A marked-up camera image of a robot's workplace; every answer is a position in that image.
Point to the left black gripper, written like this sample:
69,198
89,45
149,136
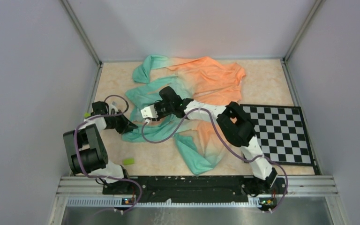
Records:
126,125

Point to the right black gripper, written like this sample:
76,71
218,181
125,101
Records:
156,107

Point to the teal and orange jacket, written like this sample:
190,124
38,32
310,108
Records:
171,85

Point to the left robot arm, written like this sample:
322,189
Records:
86,151

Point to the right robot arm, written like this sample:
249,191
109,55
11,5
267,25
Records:
230,122

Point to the black white checkerboard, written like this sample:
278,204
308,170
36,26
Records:
281,133

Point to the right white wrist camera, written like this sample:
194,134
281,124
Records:
150,113

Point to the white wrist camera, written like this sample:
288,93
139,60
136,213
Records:
114,105
150,113

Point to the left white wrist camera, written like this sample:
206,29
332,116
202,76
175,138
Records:
114,105

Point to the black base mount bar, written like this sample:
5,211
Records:
202,189

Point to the aluminium front rail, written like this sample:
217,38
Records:
85,192

